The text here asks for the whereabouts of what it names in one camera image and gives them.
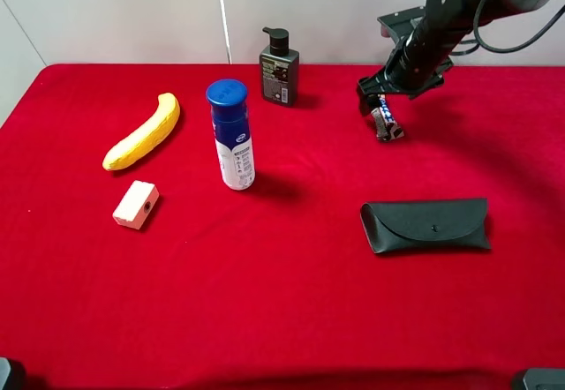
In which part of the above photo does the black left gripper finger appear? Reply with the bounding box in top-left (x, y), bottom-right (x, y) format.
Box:
top-left (358, 89), bottom-right (375, 117)

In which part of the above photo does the white pole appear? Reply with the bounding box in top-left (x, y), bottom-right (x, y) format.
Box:
top-left (219, 0), bottom-right (233, 64)

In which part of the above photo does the black base right corner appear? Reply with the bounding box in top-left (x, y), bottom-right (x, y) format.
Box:
top-left (511, 368), bottom-right (565, 390)

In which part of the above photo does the red tablecloth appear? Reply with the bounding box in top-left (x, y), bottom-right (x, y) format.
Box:
top-left (1, 64), bottom-right (564, 389)

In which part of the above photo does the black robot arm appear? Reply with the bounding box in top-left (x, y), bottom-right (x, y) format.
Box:
top-left (357, 0), bottom-right (564, 141)

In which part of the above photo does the black base left corner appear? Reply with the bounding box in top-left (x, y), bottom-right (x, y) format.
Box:
top-left (0, 357), bottom-right (26, 390)

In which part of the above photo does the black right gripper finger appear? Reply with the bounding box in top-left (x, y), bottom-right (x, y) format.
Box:
top-left (377, 119), bottom-right (397, 141)

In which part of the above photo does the black pump bottle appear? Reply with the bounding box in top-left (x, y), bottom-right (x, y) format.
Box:
top-left (259, 26), bottom-right (299, 107)

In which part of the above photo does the black base corner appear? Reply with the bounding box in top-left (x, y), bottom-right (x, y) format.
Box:
top-left (511, 368), bottom-right (565, 390)
top-left (0, 357), bottom-right (26, 390)

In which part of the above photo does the chocolate candy bar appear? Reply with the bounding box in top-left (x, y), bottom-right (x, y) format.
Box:
top-left (371, 94), bottom-right (404, 142)

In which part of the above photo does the yellow banana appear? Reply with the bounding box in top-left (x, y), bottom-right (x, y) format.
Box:
top-left (102, 93), bottom-right (180, 171)

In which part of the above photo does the white rectangular block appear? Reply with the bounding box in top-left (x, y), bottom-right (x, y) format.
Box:
top-left (112, 180), bottom-right (160, 230)

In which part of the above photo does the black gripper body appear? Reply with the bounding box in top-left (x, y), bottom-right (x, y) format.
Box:
top-left (357, 19), bottom-right (455, 101)

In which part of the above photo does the black glasses case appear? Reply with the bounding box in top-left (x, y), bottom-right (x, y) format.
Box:
top-left (360, 198), bottom-right (491, 255)

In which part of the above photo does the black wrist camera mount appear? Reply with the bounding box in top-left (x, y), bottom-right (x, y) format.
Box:
top-left (377, 6), bottom-right (425, 43)

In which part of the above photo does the blue and white bottle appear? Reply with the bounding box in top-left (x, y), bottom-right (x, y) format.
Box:
top-left (206, 79), bottom-right (255, 191)

